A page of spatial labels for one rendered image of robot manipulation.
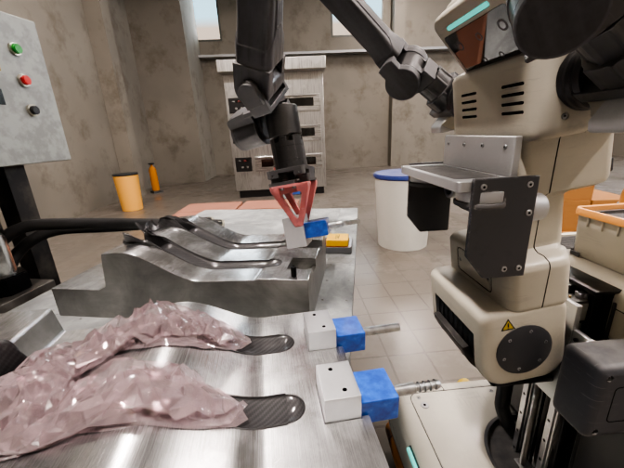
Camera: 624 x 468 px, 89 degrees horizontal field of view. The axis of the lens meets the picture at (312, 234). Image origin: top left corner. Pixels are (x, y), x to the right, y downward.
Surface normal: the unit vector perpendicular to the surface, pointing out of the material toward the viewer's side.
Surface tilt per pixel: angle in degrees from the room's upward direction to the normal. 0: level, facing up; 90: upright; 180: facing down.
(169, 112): 90
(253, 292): 90
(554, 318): 90
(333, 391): 0
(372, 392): 0
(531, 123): 98
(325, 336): 90
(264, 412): 4
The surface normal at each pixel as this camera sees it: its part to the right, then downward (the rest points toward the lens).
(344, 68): 0.07, 0.30
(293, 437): -0.05, -0.95
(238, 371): 0.35, -0.91
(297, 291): -0.15, 0.31
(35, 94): 0.99, 0.00
